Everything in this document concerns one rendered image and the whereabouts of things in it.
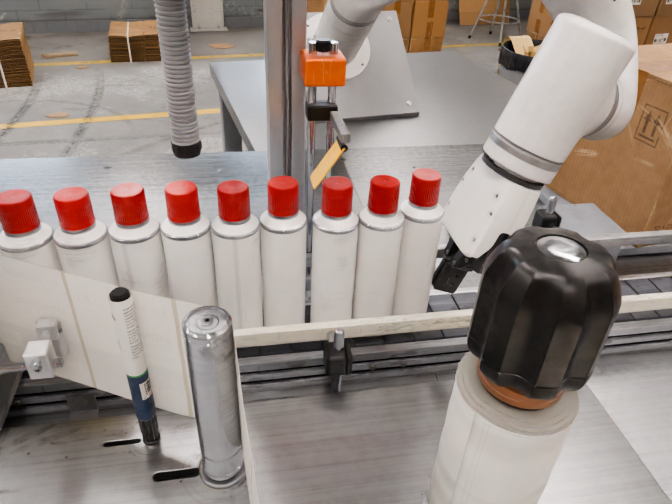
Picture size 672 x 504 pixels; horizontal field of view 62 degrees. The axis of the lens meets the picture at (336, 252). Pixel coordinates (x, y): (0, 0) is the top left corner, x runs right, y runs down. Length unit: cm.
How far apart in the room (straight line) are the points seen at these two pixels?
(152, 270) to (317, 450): 25
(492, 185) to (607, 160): 48
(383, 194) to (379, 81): 96
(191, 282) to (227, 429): 18
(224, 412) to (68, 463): 19
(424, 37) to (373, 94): 287
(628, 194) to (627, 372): 35
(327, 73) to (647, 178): 61
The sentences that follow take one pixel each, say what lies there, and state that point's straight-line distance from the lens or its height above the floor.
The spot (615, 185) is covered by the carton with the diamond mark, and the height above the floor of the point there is 93.
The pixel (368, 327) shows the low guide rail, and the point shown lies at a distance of 67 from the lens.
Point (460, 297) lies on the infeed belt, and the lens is 79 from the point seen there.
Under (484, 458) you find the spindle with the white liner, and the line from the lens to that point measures 42.
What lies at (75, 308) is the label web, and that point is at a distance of 55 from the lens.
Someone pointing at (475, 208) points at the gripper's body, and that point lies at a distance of 65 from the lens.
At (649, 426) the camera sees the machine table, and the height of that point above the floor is 83.
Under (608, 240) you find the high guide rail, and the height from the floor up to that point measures 96.
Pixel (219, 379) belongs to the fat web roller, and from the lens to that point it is 46.
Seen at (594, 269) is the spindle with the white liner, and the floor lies 118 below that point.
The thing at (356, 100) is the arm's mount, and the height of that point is 87.
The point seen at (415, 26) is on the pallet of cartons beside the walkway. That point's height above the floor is 48.
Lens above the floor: 136
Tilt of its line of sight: 34 degrees down
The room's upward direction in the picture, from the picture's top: 3 degrees clockwise
